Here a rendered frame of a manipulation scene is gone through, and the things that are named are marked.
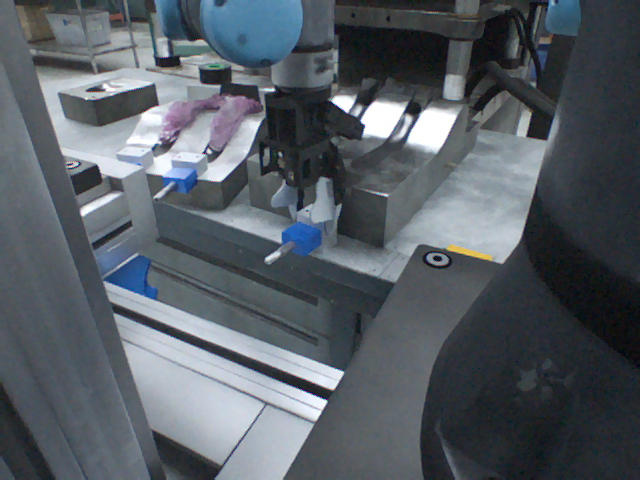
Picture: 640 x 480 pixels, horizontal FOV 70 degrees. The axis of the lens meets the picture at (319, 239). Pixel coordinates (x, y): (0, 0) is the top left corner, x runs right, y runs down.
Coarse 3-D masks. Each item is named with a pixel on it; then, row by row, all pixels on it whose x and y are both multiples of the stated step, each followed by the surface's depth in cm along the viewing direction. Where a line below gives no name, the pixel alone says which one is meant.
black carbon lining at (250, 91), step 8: (224, 88) 110; (232, 88) 110; (240, 88) 110; (248, 88) 110; (256, 88) 108; (248, 96) 111; (256, 96) 109; (256, 112) 107; (168, 144) 92; (208, 144) 90; (160, 152) 90; (208, 152) 89; (216, 152) 89; (208, 160) 87
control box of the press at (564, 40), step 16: (512, 0) 122; (528, 0) 119; (544, 0) 117; (528, 16) 131; (528, 32) 132; (528, 48) 134; (560, 48) 124; (560, 64) 126; (544, 80) 129; (560, 80) 127; (528, 128) 144; (544, 128) 135
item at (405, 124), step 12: (372, 84) 97; (396, 84) 95; (408, 84) 93; (360, 96) 95; (372, 96) 98; (432, 96) 90; (360, 108) 93; (408, 108) 90; (420, 108) 98; (408, 120) 88; (396, 132) 87; (408, 132) 86; (384, 144) 85; (396, 144) 85; (372, 156) 80; (384, 156) 80; (360, 168) 75
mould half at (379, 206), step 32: (352, 96) 95; (384, 96) 93; (384, 128) 87; (416, 128) 85; (448, 128) 84; (256, 160) 76; (352, 160) 77; (384, 160) 77; (416, 160) 78; (448, 160) 89; (256, 192) 79; (352, 192) 68; (384, 192) 66; (416, 192) 77; (352, 224) 71; (384, 224) 68
